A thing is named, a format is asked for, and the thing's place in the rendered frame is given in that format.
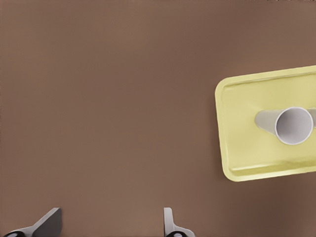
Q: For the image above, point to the white IKEA cup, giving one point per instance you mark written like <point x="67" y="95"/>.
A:
<point x="291" y="126"/>

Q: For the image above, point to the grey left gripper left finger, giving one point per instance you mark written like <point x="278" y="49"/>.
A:
<point x="47" y="223"/>

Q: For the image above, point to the pale yellow rectangular tray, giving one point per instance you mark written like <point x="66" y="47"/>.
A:
<point x="247" y="153"/>

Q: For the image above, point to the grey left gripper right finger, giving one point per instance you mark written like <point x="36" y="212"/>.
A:
<point x="170" y="223"/>

